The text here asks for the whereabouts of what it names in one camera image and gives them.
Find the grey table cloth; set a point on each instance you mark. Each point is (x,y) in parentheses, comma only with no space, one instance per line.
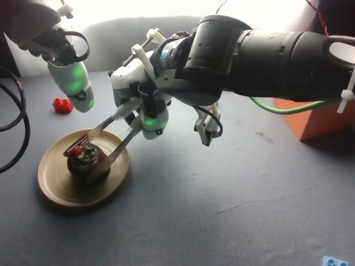
(222,207)

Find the white zip tie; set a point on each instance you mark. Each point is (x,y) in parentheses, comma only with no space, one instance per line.
(344,101)

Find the blue toy brick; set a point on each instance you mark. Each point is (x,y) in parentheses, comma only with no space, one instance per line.
(334,261)

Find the red toy brick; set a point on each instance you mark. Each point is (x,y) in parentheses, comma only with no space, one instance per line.
(62,106)

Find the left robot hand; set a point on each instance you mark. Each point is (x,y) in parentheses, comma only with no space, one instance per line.
(73,80)

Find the orange foam block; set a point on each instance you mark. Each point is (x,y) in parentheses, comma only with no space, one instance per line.
(327,122)

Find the chocolate toy cake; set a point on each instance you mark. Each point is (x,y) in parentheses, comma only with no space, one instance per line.
(83,166)

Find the beige round plate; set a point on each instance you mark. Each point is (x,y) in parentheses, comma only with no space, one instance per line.
(55,180)

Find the two metal forks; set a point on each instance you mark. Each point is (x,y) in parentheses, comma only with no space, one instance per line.
(102,126)

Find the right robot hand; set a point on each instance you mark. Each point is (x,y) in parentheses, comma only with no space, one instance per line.
(130,77)

